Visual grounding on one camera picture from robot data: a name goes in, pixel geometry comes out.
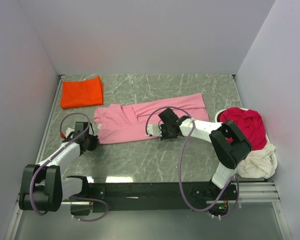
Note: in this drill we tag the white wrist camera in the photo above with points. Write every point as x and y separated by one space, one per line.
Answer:
66 132
153 130

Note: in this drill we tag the folded orange t-shirt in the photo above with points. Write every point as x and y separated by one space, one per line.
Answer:
79 94

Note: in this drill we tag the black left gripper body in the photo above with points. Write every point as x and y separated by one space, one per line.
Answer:
90 143

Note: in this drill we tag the crimson red t-shirt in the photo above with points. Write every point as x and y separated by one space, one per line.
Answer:
250 122

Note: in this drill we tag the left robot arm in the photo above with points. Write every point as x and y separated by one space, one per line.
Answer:
73 185

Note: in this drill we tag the white laundry basket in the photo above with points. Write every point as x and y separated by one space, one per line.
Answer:
261 162

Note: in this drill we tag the aluminium frame rails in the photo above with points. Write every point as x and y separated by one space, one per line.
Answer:
41 187

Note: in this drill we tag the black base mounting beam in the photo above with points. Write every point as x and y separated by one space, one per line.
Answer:
132 196

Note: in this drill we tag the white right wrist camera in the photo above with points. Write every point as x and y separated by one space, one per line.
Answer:
153 130

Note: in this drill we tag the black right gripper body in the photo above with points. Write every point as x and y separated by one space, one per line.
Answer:
166 132

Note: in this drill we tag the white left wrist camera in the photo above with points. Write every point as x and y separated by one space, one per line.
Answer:
66 132

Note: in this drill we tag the white t-shirt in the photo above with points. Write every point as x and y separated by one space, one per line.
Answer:
258 164

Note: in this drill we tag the pink t-shirt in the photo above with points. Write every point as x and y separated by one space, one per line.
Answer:
127 123

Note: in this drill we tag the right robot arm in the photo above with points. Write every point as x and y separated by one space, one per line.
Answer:
228 141

